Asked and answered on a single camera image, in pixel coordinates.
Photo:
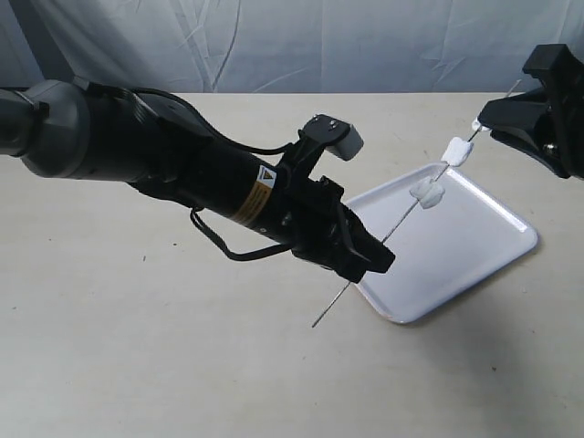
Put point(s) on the white foam piece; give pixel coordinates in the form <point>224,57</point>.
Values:
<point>457,152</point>
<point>476,125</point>
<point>427,193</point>

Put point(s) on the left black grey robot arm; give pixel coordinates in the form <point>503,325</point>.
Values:
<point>162,146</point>

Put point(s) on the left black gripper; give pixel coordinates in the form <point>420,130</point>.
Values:
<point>305,218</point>

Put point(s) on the white rectangular plastic tray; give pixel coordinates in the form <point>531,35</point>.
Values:
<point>441,252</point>

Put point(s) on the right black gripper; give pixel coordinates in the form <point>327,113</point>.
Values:
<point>545,124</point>

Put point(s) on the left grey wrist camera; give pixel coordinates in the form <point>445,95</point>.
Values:
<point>323,133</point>

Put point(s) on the thin metal skewer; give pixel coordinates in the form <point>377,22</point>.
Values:
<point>400,221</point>

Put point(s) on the grey fabric backdrop curtain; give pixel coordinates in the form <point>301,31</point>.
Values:
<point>283,46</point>

